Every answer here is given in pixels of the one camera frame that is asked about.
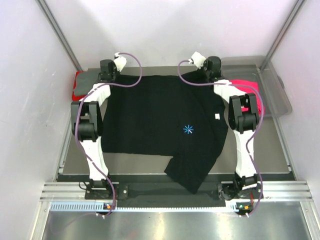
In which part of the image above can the black t shirt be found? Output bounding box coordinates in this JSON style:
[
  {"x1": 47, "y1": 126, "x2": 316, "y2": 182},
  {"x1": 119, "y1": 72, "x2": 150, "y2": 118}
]
[{"x1": 101, "y1": 71, "x2": 228, "y2": 194}]

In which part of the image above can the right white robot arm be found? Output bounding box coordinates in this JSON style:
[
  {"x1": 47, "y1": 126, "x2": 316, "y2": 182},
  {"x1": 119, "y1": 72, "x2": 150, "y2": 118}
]
[{"x1": 203, "y1": 56, "x2": 265, "y2": 200}]

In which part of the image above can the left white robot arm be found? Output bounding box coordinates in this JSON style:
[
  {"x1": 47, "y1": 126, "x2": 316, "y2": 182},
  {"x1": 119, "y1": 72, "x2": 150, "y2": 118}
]
[{"x1": 70, "y1": 59, "x2": 118, "y2": 200}]

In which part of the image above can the folded grey t shirt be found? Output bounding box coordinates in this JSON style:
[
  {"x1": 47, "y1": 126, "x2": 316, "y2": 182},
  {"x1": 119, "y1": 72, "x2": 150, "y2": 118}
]
[{"x1": 74, "y1": 70, "x2": 100, "y2": 96}]

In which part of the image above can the folded red t shirt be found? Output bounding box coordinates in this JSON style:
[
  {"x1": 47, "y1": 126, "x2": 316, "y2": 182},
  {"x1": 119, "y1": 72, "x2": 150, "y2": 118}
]
[{"x1": 71, "y1": 71, "x2": 85, "y2": 101}]

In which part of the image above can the pink t shirt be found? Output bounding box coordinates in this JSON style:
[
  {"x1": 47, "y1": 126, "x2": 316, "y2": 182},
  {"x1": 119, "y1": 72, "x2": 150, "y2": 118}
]
[{"x1": 230, "y1": 79, "x2": 262, "y2": 116}]

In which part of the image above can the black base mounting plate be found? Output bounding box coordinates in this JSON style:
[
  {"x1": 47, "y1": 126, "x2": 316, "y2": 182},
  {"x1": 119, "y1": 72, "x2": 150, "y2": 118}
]
[{"x1": 84, "y1": 173, "x2": 265, "y2": 208}]

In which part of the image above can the clear plastic bin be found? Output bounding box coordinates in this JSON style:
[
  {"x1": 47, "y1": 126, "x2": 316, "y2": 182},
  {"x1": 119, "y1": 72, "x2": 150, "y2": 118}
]
[{"x1": 221, "y1": 56, "x2": 293, "y2": 118}]

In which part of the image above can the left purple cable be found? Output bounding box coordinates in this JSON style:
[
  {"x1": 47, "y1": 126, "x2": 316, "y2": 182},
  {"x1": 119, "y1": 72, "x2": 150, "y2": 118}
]
[{"x1": 74, "y1": 51, "x2": 143, "y2": 216}]

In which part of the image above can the purple cable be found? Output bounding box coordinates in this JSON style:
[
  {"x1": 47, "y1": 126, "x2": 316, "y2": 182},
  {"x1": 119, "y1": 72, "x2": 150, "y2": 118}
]
[
  {"x1": 74, "y1": 51, "x2": 143, "y2": 216},
  {"x1": 177, "y1": 59, "x2": 265, "y2": 218}
]

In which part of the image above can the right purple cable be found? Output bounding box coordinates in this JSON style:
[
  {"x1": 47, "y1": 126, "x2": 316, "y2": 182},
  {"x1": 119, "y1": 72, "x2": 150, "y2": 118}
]
[{"x1": 177, "y1": 59, "x2": 265, "y2": 218}]

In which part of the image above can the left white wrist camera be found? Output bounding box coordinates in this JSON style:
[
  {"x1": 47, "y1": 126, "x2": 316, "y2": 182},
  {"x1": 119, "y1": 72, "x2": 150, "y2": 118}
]
[{"x1": 113, "y1": 52, "x2": 127, "y2": 73}]

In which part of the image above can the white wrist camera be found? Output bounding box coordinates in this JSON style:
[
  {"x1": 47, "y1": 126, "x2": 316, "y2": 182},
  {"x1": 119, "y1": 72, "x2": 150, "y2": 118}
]
[
  {"x1": 113, "y1": 52, "x2": 127, "y2": 73},
  {"x1": 188, "y1": 51, "x2": 207, "y2": 69}
]

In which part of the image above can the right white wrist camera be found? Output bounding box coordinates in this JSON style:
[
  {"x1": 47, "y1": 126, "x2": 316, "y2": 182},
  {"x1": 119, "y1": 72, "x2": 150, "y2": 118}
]
[{"x1": 188, "y1": 51, "x2": 207, "y2": 69}]

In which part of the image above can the slotted cable duct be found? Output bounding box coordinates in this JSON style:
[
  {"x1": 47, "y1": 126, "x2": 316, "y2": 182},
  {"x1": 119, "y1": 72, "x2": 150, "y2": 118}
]
[{"x1": 50, "y1": 201, "x2": 250, "y2": 213}]

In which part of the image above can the aluminium rail frame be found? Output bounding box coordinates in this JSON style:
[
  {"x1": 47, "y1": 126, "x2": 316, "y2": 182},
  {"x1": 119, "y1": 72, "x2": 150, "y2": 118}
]
[{"x1": 30, "y1": 181, "x2": 320, "y2": 240}]

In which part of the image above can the left aluminium frame post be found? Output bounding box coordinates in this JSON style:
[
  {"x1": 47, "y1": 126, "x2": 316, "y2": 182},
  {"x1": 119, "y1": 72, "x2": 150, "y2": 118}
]
[{"x1": 36, "y1": 0, "x2": 83, "y2": 71}]

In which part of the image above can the aluminium frame post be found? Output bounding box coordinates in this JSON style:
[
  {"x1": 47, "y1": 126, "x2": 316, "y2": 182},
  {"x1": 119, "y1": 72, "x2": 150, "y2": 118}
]
[
  {"x1": 259, "y1": 0, "x2": 306, "y2": 71},
  {"x1": 36, "y1": 0, "x2": 83, "y2": 71}
]

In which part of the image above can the right aluminium frame post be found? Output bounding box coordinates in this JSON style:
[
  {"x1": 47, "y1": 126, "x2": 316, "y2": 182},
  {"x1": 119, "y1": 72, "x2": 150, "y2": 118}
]
[{"x1": 259, "y1": 0, "x2": 306, "y2": 71}]

